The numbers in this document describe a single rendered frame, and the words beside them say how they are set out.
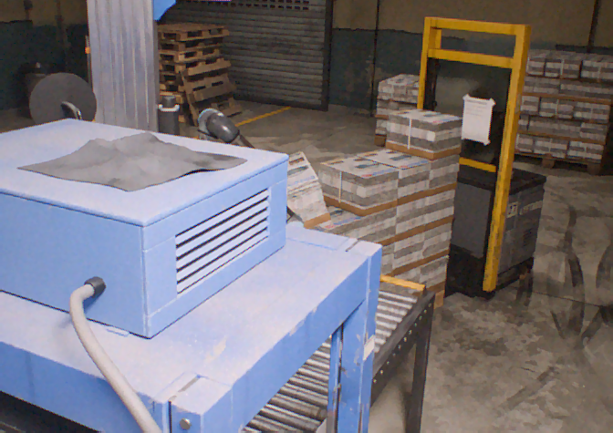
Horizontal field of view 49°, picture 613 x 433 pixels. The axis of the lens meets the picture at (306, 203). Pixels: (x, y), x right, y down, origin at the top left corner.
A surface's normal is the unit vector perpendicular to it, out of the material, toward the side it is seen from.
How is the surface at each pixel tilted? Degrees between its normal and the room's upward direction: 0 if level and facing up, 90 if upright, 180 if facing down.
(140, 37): 90
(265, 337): 0
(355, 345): 90
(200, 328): 0
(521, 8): 90
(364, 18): 90
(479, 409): 0
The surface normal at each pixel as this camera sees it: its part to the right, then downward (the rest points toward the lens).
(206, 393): 0.04, -0.94
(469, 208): -0.73, 0.20
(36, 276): -0.45, 0.28
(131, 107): 0.14, 0.32
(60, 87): 0.47, 0.30
